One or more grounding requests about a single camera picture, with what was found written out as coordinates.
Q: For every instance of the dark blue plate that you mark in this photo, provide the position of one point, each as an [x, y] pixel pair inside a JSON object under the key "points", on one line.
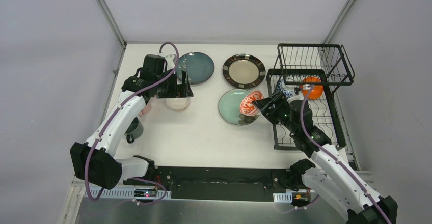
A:
{"points": [[199, 67]]}

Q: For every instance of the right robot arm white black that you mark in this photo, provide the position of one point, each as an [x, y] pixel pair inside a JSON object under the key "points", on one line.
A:
{"points": [[324, 171]]}

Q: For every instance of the dark green mug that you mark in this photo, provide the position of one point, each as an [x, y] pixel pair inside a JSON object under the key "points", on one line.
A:
{"points": [[134, 130]]}

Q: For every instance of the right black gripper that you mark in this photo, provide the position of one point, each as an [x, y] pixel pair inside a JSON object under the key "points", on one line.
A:
{"points": [[278, 99]]}

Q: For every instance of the orange bowl white inside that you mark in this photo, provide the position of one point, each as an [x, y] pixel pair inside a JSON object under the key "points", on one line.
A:
{"points": [[315, 91]]}

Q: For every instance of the black wire dish rack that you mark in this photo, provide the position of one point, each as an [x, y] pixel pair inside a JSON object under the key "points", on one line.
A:
{"points": [[328, 62]]}

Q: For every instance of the plain white bowl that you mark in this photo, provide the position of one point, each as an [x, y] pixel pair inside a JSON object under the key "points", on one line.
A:
{"points": [[178, 104]]}

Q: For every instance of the orange floral pattern bowl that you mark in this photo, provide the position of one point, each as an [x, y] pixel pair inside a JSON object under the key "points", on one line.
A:
{"points": [[246, 106]]}

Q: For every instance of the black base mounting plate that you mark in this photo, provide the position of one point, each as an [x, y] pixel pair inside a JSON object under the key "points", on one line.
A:
{"points": [[226, 184]]}

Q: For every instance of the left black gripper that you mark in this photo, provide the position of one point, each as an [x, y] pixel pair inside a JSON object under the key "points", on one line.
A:
{"points": [[174, 87]]}

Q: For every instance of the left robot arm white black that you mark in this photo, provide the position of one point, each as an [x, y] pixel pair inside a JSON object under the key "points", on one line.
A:
{"points": [[93, 161]]}

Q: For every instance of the teal flower plate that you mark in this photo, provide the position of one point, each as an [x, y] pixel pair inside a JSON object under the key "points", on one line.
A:
{"points": [[229, 108]]}

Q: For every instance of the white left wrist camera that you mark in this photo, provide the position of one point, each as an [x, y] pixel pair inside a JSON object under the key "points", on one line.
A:
{"points": [[154, 68]]}

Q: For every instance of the black striped rim plate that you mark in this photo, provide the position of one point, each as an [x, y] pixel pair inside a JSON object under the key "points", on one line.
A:
{"points": [[244, 71]]}

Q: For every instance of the pink cup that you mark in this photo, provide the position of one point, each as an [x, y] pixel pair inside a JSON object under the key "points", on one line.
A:
{"points": [[147, 108]]}

